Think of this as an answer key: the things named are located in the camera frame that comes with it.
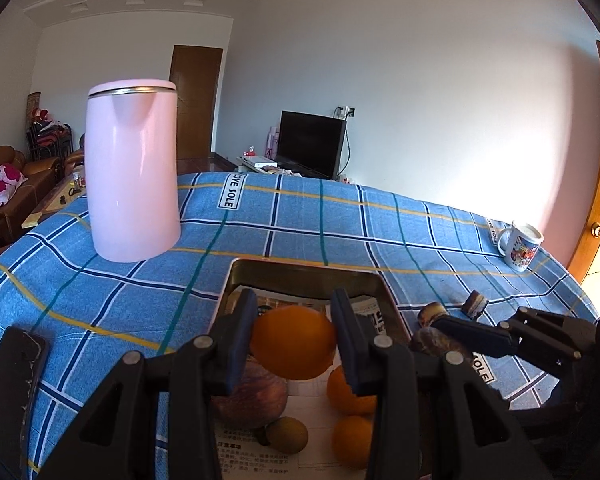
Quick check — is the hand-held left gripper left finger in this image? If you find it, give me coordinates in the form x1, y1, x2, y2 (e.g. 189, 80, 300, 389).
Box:
40, 289, 258, 480

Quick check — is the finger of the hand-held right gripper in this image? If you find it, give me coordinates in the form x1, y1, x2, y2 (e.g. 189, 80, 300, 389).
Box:
497, 395, 581, 441
432, 307, 598, 376

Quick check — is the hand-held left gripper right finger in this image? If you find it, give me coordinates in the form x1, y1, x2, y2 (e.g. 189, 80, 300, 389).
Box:
330, 287, 551, 480

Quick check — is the dark water chestnut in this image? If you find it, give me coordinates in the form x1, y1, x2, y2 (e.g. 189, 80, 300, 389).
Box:
410, 327, 463, 361

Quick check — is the small orange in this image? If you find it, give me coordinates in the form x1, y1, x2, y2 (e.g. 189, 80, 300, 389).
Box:
331, 414, 376, 471
326, 365, 378, 416

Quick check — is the large orange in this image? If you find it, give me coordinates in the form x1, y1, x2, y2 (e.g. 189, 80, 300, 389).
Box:
250, 305, 338, 381

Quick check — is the red apple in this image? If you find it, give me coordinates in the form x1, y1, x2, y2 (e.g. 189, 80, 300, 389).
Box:
210, 357, 289, 429

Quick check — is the pink cookie tin box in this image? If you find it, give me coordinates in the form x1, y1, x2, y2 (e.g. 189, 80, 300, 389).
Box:
211, 258, 421, 480

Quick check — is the small brown kiwi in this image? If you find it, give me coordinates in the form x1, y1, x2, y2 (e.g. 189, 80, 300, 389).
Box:
265, 416, 309, 455

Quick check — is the cut water chestnut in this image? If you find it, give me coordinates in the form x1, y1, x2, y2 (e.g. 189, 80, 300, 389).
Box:
461, 291, 489, 320
417, 301, 449, 326

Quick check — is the printed paper leaflet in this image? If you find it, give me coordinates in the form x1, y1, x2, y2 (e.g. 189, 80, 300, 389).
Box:
215, 287, 396, 480

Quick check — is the white printed mug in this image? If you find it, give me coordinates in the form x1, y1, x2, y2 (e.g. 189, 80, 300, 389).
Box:
496, 221, 545, 272

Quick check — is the blue plaid tablecloth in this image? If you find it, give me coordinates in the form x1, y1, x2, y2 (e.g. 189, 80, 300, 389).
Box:
0, 172, 600, 480

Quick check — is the white flat box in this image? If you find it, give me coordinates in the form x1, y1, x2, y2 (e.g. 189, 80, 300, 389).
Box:
237, 155, 279, 171

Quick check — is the pink electric kettle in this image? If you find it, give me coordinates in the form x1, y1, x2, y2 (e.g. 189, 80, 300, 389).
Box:
84, 79, 182, 263

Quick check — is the black television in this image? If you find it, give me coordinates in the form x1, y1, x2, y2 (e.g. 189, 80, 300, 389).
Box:
276, 110, 347, 181

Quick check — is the black smartphone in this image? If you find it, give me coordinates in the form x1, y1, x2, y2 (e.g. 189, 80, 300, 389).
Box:
0, 326, 51, 461

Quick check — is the wooden coffee table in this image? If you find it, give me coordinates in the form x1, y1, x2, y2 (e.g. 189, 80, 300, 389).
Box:
22, 170, 88, 231

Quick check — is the brown wooden door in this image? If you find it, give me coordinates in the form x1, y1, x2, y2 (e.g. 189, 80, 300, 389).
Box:
169, 45, 224, 161

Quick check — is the brown leather sofa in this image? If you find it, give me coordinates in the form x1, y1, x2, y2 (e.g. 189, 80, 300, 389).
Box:
0, 146, 63, 256
62, 132, 88, 171

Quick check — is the stack of red chairs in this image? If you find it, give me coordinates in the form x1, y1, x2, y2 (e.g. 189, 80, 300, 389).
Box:
26, 121, 74, 162

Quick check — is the pink floral cushion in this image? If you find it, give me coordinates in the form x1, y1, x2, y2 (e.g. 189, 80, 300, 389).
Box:
0, 164, 28, 211

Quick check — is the black power cable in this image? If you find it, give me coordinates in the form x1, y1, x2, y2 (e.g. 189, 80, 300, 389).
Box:
336, 116, 354, 181

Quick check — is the wooden door frame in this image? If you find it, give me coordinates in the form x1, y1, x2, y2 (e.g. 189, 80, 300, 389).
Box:
565, 40, 600, 286

